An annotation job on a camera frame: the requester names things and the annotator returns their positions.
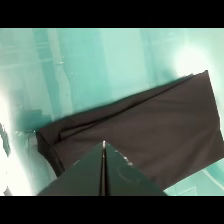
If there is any black garment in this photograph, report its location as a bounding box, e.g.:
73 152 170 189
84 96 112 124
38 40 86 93
34 69 224 192

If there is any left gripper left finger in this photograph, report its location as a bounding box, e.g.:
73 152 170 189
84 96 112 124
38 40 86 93
37 141 105 197

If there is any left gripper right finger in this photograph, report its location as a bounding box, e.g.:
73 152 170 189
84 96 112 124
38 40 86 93
103 141 168 197

